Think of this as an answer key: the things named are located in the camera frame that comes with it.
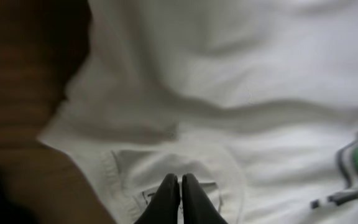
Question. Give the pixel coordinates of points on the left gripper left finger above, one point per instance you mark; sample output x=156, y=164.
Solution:
x=163, y=207

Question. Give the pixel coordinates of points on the white t-shirt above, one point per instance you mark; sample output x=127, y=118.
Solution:
x=257, y=99

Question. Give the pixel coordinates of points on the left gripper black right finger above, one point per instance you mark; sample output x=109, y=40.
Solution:
x=197, y=207

